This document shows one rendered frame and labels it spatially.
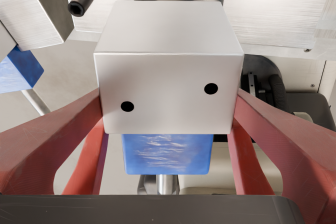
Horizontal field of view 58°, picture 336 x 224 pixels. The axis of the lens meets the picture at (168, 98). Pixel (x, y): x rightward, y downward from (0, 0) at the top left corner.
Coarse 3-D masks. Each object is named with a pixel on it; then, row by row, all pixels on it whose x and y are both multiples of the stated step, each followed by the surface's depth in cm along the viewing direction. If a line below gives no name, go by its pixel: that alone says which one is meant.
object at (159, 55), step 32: (128, 0) 14; (128, 32) 11; (160, 32) 11; (192, 32) 11; (224, 32) 11; (96, 64) 10; (128, 64) 10; (160, 64) 10; (192, 64) 10; (224, 64) 10; (128, 96) 11; (160, 96) 11; (192, 96) 11; (224, 96) 11; (128, 128) 12; (160, 128) 12; (192, 128) 12; (224, 128) 12; (128, 160) 15; (160, 160) 15; (192, 160) 15; (160, 192) 18
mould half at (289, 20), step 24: (96, 0) 19; (240, 0) 17; (264, 0) 17; (288, 0) 17; (312, 0) 17; (96, 24) 20; (240, 24) 18; (264, 24) 18; (288, 24) 18; (312, 24) 18
